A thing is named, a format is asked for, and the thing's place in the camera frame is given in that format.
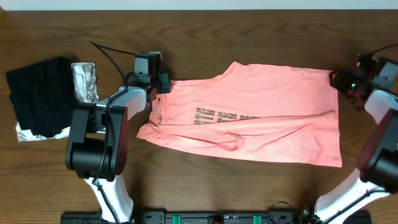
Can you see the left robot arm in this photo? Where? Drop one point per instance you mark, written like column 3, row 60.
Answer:
column 98, row 141

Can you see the pink printed t-shirt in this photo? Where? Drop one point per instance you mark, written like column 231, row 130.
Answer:
column 254, row 112

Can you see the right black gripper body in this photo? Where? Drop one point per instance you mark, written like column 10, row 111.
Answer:
column 348, row 83

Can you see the white patterned folded garment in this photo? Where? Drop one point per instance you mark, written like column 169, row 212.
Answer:
column 86, row 91

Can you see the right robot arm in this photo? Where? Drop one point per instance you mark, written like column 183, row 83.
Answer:
column 375, row 175

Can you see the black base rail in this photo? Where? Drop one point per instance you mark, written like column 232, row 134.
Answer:
column 274, row 215

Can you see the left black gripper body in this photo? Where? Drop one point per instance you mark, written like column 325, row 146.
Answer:
column 160, row 85

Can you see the folded black garment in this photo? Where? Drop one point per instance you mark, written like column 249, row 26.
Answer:
column 43, row 96

